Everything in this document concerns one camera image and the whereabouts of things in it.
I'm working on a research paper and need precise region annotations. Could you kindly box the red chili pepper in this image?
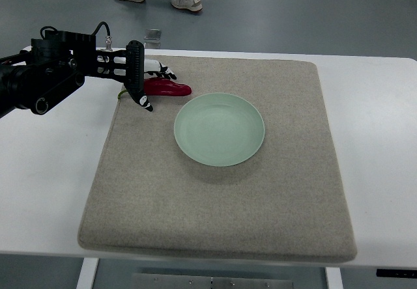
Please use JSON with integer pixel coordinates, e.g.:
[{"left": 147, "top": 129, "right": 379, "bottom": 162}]
[{"left": 117, "top": 77, "right": 192, "bottom": 100}]

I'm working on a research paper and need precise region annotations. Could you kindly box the white table leg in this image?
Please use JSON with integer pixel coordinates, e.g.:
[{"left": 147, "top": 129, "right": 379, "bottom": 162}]
[
  {"left": 76, "top": 258, "right": 99, "bottom": 289},
  {"left": 325, "top": 267, "right": 343, "bottom": 289}
]

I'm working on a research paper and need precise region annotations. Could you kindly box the beige felt mat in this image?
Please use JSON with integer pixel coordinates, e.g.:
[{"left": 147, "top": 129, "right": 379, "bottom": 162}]
[{"left": 78, "top": 56, "right": 357, "bottom": 263}]

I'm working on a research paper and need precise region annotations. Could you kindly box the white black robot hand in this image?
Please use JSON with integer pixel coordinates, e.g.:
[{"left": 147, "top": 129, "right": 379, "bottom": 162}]
[{"left": 96, "top": 40, "right": 177, "bottom": 112}]

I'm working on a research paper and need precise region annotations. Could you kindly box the small clear plastic box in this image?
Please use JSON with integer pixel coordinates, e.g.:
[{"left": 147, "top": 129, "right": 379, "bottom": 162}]
[{"left": 144, "top": 29, "right": 162, "bottom": 40}]

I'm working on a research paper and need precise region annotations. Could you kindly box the metal base plate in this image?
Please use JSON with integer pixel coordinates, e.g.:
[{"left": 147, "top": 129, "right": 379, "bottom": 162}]
[{"left": 130, "top": 273, "right": 294, "bottom": 289}]

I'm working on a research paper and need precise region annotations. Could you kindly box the light green plate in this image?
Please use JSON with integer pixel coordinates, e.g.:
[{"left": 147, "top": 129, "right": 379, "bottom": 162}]
[{"left": 173, "top": 92, "right": 265, "bottom": 167}]

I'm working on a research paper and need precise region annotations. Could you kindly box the black table control panel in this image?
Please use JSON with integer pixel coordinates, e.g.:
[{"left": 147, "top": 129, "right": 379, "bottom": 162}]
[{"left": 376, "top": 269, "right": 417, "bottom": 279}]

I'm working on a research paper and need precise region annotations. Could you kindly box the person right white sneaker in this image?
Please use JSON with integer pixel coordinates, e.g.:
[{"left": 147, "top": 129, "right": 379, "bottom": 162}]
[{"left": 171, "top": 0, "right": 203, "bottom": 12}]

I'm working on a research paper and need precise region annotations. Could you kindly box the white left table leg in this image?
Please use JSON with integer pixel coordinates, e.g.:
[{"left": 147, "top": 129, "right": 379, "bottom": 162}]
[{"left": 76, "top": 258, "right": 99, "bottom": 289}]

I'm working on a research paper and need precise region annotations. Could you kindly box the white right table leg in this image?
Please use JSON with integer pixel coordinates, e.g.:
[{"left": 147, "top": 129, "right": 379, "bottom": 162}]
[{"left": 325, "top": 267, "right": 343, "bottom": 289}]

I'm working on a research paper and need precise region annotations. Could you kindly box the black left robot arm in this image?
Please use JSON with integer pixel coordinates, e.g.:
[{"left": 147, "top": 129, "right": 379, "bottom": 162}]
[{"left": 1, "top": 26, "right": 128, "bottom": 117}]

